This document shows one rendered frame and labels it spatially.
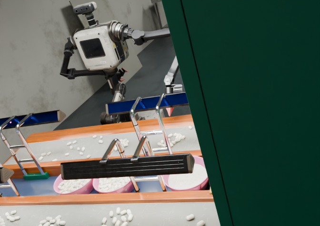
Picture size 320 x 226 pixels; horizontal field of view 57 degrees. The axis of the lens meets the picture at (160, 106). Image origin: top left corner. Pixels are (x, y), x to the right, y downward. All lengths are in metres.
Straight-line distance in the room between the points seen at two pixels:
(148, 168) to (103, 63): 1.38
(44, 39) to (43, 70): 0.45
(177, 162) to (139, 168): 0.17
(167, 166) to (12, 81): 3.29
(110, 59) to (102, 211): 1.22
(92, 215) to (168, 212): 0.42
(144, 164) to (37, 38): 3.60
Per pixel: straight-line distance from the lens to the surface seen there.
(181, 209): 1.50
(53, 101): 4.66
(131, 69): 5.52
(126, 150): 2.02
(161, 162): 1.21
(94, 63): 2.50
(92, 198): 1.73
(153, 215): 1.52
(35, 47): 4.55
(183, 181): 1.64
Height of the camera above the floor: 1.82
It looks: 27 degrees down
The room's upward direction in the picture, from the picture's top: 17 degrees counter-clockwise
